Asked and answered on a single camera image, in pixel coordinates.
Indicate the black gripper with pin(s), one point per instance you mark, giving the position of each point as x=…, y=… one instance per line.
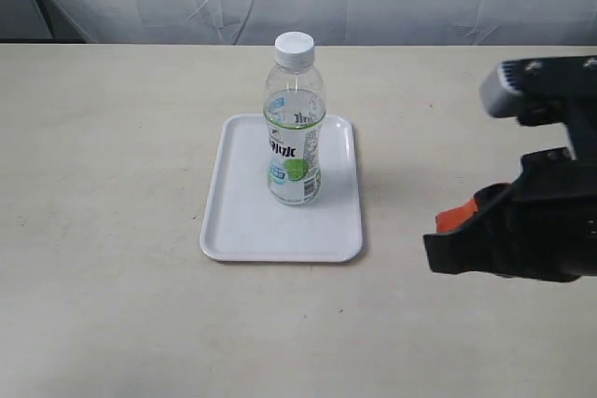
x=553, y=211

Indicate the clear plastic water bottle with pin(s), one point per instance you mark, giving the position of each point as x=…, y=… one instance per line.
x=294, y=107

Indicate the white rectangular plastic tray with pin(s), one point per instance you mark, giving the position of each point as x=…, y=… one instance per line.
x=244, y=222

